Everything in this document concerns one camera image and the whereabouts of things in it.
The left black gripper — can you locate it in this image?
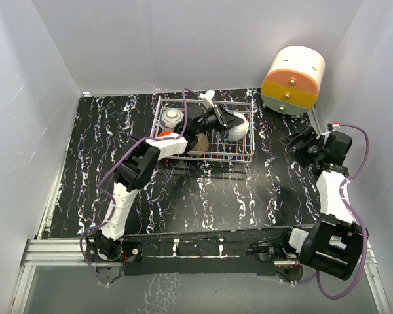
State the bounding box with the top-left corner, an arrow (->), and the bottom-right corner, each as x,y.
194,103 -> 244,136

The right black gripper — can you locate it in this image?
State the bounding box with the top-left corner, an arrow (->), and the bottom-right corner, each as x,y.
278,126 -> 326,167

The brown bowl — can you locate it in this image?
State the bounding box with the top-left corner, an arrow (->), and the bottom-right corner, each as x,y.
187,103 -> 206,120

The black glossy bowl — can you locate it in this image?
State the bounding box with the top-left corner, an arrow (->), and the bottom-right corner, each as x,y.
187,133 -> 210,157

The blue floral white bowl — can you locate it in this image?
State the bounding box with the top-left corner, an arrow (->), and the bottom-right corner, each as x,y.
160,109 -> 184,131

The orange bowl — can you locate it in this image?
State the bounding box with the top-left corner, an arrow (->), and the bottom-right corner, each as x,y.
157,131 -> 172,138

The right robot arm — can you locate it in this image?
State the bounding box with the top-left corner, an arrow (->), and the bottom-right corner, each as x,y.
278,126 -> 363,280

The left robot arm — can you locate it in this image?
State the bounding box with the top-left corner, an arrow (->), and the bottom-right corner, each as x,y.
94,103 -> 249,261

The pastel round drawer cabinet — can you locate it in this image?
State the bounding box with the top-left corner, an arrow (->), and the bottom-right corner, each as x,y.
260,46 -> 326,116

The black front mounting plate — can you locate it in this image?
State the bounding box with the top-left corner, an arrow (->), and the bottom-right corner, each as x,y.
84,237 -> 318,277

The white wire dish rack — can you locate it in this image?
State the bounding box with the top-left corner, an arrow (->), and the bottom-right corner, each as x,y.
150,96 -> 255,163

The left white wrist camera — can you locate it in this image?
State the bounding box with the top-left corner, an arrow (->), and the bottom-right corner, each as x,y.
198,90 -> 215,109

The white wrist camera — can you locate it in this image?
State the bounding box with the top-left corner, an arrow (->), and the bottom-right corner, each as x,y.
316,131 -> 331,146
198,90 -> 215,109

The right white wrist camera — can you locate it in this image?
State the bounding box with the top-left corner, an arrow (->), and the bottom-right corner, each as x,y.
316,131 -> 331,146

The aluminium frame rail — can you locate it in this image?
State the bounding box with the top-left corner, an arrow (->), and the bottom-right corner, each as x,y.
9,107 -> 392,314

